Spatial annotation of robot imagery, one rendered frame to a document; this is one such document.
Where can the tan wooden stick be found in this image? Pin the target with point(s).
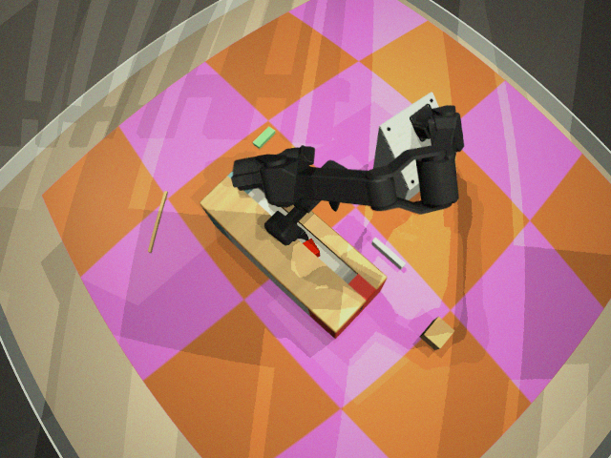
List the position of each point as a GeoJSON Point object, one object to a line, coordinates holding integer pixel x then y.
{"type": "Point", "coordinates": [165, 195]}

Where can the green rectangular block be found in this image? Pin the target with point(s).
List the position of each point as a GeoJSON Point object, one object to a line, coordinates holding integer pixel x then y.
{"type": "Point", "coordinates": [261, 140]}

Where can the small red block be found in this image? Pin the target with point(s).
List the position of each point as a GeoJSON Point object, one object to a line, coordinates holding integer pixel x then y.
{"type": "Point", "coordinates": [312, 247]}

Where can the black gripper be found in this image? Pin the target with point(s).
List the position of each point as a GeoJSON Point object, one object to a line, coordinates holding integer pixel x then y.
{"type": "Point", "coordinates": [285, 228]}

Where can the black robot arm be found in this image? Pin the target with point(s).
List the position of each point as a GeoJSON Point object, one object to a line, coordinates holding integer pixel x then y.
{"type": "Point", "coordinates": [286, 178]}

